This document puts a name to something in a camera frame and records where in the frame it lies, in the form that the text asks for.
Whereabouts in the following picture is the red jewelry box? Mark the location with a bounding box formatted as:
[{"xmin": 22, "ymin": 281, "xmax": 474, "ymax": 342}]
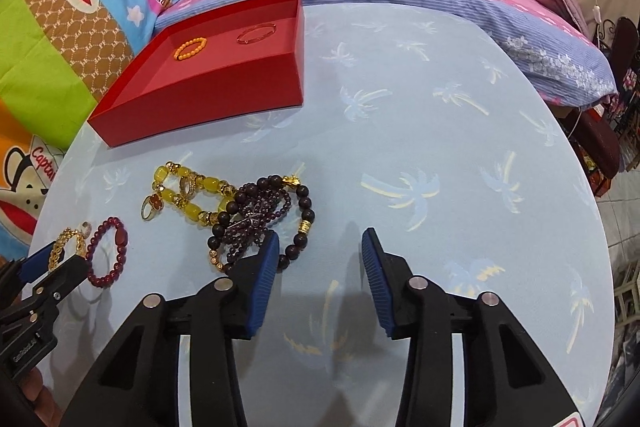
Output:
[{"xmin": 87, "ymin": 0, "xmax": 306, "ymax": 149}]

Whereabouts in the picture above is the dark red bead bracelet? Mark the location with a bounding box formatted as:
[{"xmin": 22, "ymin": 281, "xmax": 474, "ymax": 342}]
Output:
[{"xmin": 86, "ymin": 217, "xmax": 129, "ymax": 289}]

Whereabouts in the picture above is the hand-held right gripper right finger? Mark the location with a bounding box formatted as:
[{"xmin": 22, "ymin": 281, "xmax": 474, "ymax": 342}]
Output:
[{"xmin": 361, "ymin": 227, "xmax": 572, "ymax": 427}]

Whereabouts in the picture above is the orange bead bracelet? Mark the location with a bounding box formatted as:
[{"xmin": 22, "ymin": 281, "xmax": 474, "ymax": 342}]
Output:
[{"xmin": 173, "ymin": 37, "xmax": 208, "ymax": 60}]

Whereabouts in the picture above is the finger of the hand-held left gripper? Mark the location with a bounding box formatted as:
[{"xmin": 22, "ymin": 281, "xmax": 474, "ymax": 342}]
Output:
[
  {"xmin": 0, "ymin": 254, "xmax": 89, "ymax": 325},
  {"xmin": 0, "ymin": 243, "xmax": 56, "ymax": 284}
]

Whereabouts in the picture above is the monkey printed blanket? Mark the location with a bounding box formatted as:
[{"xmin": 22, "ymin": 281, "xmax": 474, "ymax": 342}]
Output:
[{"xmin": 0, "ymin": 0, "xmax": 201, "ymax": 258}]

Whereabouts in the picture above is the gold chain bracelet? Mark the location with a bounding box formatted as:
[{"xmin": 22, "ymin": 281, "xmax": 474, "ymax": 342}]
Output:
[{"xmin": 48, "ymin": 228, "xmax": 88, "ymax": 273}]

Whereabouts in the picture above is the dark wooden bead bracelet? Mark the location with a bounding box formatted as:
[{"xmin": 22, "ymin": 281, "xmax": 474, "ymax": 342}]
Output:
[{"xmin": 207, "ymin": 175, "xmax": 316, "ymax": 275}]

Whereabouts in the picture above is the gold ring with red flower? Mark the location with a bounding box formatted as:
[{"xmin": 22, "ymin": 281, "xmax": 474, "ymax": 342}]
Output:
[{"xmin": 141, "ymin": 194, "xmax": 168, "ymax": 222}]

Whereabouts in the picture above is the rose gold bangle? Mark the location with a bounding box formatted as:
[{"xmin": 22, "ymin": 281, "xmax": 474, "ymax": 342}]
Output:
[{"xmin": 235, "ymin": 23, "xmax": 277, "ymax": 45}]

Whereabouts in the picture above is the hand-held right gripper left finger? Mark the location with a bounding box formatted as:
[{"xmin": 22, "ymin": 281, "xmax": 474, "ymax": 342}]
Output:
[{"xmin": 60, "ymin": 231, "xmax": 281, "ymax": 427}]

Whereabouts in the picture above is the yellow bead bracelet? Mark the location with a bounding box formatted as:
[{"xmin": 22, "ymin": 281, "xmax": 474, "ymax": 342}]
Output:
[{"xmin": 152, "ymin": 163, "xmax": 238, "ymax": 228}]

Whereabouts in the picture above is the dark wooden chair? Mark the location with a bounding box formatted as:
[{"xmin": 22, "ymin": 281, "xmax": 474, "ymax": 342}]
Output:
[{"xmin": 565, "ymin": 17, "xmax": 640, "ymax": 198}]

